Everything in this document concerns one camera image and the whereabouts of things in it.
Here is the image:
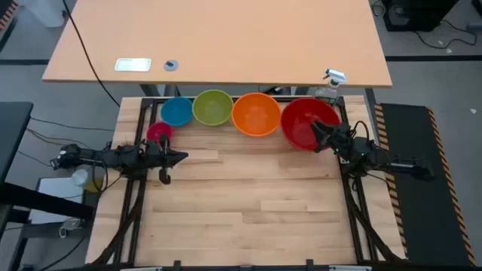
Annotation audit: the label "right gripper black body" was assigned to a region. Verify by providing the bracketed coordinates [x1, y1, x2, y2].
[328, 123, 355, 152]

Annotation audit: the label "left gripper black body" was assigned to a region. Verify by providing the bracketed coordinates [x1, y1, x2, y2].
[145, 134, 175, 186]

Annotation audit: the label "yellow container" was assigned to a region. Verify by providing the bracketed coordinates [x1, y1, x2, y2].
[84, 175, 105, 193]

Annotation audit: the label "clear spray bottle white head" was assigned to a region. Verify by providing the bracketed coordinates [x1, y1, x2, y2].
[313, 68, 348, 101]

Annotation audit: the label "black aluminium table frame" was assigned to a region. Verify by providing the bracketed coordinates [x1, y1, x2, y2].
[88, 95, 406, 271]

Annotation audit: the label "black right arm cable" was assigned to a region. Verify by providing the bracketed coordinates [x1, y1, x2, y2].
[350, 120, 373, 143]

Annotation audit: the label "blue bowl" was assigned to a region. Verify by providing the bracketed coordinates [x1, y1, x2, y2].
[160, 96, 194, 128]

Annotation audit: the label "black side desk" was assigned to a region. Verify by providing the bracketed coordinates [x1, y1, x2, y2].
[0, 101, 35, 185]

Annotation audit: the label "black floor equipment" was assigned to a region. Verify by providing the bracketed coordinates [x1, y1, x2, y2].
[381, 0, 461, 33]

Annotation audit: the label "green bowl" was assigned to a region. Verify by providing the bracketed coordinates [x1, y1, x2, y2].
[191, 88, 235, 127]

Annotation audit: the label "small pink bowl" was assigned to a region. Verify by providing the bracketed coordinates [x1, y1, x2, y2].
[145, 120, 175, 145]

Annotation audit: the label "white rectangular desk plate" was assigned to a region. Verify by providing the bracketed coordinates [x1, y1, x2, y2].
[114, 57, 153, 73]

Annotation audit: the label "black mat hazard stripes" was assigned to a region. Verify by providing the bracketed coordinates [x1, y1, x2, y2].
[373, 102, 477, 266]

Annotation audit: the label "white bin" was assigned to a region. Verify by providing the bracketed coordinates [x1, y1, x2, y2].
[17, 0, 69, 29]

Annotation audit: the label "white cabinet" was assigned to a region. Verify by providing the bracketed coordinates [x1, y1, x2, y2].
[29, 176, 99, 227]

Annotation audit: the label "large red bowl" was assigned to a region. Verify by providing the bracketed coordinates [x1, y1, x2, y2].
[279, 97, 342, 153]

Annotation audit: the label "orange bowl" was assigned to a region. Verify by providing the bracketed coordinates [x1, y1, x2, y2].
[230, 92, 282, 138]

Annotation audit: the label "clear plastic cup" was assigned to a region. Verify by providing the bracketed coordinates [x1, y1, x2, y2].
[71, 168, 90, 187]

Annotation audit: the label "long black cable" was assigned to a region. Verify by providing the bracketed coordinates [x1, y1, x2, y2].
[61, 0, 121, 108]

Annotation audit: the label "light wooden desk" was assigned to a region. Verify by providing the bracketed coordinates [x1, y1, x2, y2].
[41, 0, 393, 89]

